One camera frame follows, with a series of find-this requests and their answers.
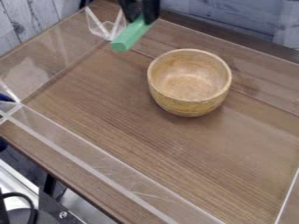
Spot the black cable loop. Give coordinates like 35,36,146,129
0,192,40,224

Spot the light wooden bowl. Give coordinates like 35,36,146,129
147,48,232,117

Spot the black metal bracket with bolt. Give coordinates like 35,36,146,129
36,191,87,224

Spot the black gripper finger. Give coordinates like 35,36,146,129
142,0,160,25
118,0,142,23

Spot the clear acrylic tray enclosure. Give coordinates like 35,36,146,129
0,0,299,224

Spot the black table leg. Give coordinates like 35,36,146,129
43,174,58,196

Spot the green rectangular block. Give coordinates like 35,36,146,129
111,15,152,52

